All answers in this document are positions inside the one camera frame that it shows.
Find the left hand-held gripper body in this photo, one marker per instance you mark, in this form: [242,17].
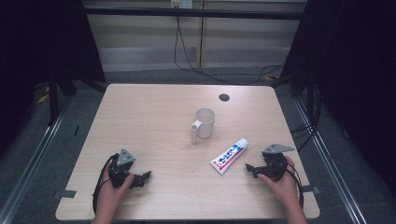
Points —
[124,159]

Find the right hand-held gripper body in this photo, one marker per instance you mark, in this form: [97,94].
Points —
[274,160]

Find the person's left hand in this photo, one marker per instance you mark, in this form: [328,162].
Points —
[112,194]

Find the person's right hand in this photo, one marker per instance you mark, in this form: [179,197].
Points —
[281,188]

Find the white toothpaste tube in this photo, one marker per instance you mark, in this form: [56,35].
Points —
[229,156]

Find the grey tape strip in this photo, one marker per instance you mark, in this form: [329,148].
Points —
[310,189]
[64,194]

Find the white cup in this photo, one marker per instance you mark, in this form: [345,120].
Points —
[205,123]

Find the dark round table grommet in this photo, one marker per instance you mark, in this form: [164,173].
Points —
[224,97]

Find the black metal stand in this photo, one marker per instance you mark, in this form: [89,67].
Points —
[53,102]

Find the yellow floor object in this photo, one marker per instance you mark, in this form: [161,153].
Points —
[43,98]

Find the black curtain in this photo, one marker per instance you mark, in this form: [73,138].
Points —
[355,62]
[43,46]

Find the metal floor rail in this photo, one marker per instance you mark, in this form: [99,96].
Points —
[31,161]
[330,161]

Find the black horizontal frame bar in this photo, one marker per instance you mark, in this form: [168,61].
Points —
[193,13]

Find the white wall outlet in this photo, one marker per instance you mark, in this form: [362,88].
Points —
[181,3]

